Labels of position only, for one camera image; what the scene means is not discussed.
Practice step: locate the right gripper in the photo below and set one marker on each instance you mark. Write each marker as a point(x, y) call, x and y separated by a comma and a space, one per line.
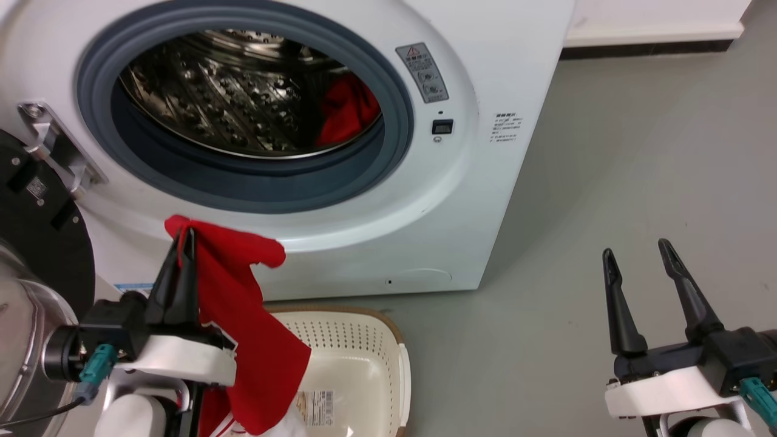
point(661, 385)

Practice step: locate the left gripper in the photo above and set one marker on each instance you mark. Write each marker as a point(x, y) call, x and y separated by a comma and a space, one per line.
point(182, 358)

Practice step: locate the red garment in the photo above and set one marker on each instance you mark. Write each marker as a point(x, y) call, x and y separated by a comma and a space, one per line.
point(249, 315)
point(349, 112)

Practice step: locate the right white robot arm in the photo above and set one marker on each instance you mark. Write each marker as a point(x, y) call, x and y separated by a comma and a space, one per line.
point(710, 428)

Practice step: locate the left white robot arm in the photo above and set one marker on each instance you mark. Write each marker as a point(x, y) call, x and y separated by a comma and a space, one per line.
point(130, 417)

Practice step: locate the cream plastic laundry basket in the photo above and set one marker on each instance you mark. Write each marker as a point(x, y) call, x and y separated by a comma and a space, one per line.
point(358, 358)

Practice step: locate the white front-load washing machine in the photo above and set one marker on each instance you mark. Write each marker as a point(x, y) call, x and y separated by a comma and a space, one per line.
point(485, 200)

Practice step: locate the blue energy label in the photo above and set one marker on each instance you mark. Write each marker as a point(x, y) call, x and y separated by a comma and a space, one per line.
point(133, 287)

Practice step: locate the grey rubber door gasket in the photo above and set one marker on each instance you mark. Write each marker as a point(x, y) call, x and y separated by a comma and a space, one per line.
point(243, 182)

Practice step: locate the black round washer door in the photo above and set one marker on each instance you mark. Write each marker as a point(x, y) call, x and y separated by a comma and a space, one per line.
point(42, 243)

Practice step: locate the white barcode label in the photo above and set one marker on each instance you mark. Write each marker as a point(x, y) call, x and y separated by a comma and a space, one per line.
point(317, 406)

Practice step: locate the silver metal door hinge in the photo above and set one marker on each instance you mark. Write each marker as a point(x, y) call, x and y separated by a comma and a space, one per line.
point(57, 149)

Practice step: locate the stainless steel washer drum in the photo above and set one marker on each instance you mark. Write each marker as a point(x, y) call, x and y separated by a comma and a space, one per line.
point(218, 91)

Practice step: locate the white filter access flap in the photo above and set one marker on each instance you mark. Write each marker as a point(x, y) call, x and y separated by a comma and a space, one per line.
point(422, 276)

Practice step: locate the black door lock latch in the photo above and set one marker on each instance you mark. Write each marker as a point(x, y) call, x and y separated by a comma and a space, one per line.
point(442, 127)

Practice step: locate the grey warning sticker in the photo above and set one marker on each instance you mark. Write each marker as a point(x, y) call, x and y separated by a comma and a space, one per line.
point(423, 73)

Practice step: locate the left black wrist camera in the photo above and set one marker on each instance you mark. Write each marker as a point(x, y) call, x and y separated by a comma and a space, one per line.
point(109, 328)

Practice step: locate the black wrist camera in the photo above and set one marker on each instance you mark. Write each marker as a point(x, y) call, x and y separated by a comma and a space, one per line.
point(743, 355)
point(109, 328)

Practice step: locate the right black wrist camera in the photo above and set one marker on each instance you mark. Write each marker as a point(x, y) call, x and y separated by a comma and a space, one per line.
point(743, 355)

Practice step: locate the white wall baseboard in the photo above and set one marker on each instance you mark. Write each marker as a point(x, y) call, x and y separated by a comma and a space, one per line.
point(649, 33)

